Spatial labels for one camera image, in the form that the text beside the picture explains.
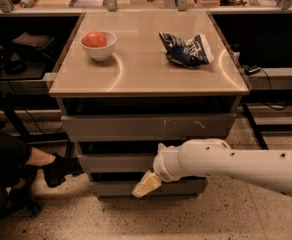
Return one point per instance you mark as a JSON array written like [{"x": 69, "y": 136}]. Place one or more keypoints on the black office chair base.
[{"x": 15, "y": 200}]

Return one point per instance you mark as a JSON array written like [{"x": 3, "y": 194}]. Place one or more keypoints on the red apple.
[{"x": 94, "y": 39}]

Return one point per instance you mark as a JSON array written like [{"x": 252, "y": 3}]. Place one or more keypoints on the blue crumpled chip bag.
[{"x": 191, "y": 53}]

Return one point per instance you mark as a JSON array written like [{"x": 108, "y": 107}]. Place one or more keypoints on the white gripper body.
[{"x": 161, "y": 166}]

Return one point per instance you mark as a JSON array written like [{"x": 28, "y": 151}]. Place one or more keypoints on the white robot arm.
[{"x": 268, "y": 169}]

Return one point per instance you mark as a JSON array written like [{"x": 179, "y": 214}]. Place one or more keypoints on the person leg black trousers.
[{"x": 15, "y": 155}]

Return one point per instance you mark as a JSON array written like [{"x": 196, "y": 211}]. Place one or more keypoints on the grey top drawer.
[{"x": 147, "y": 127}]

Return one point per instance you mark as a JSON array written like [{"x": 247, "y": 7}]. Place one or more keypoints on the black power adapter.
[{"x": 251, "y": 70}]

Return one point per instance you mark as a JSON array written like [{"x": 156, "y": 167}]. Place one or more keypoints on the grey drawer cabinet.
[{"x": 137, "y": 79}]

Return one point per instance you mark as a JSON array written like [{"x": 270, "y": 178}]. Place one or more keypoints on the black shoe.
[{"x": 55, "y": 173}]

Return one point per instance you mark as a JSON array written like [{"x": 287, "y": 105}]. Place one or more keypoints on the white ceramic bowl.
[{"x": 103, "y": 53}]

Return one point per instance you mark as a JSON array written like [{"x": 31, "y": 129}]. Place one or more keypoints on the dark box under desk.
[{"x": 36, "y": 48}]

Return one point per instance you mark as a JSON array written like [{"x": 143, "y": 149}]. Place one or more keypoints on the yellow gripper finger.
[{"x": 149, "y": 182}]

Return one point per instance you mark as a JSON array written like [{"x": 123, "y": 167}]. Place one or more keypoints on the black headphones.
[{"x": 14, "y": 67}]

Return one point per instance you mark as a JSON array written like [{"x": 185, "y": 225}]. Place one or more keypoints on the black desk leg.
[{"x": 254, "y": 126}]

